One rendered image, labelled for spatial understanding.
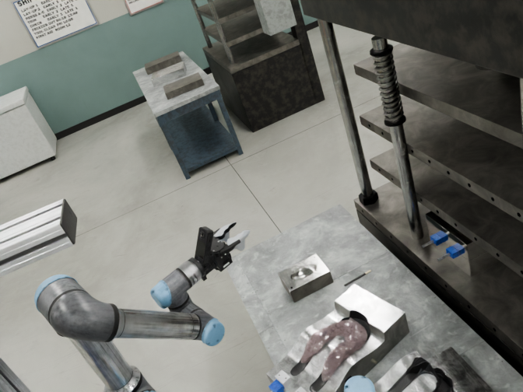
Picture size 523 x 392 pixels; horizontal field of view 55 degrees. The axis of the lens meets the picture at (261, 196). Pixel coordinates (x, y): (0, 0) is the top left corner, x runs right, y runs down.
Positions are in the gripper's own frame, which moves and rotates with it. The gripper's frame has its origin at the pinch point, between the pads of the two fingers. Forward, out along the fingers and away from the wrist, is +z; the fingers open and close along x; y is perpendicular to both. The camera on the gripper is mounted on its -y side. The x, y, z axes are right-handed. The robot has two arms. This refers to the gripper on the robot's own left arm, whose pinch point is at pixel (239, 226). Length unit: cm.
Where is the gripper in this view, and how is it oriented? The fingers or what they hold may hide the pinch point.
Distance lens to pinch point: 166.9
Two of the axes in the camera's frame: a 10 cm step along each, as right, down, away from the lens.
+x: 6.7, 3.3, -6.6
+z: 7.1, -5.5, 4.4
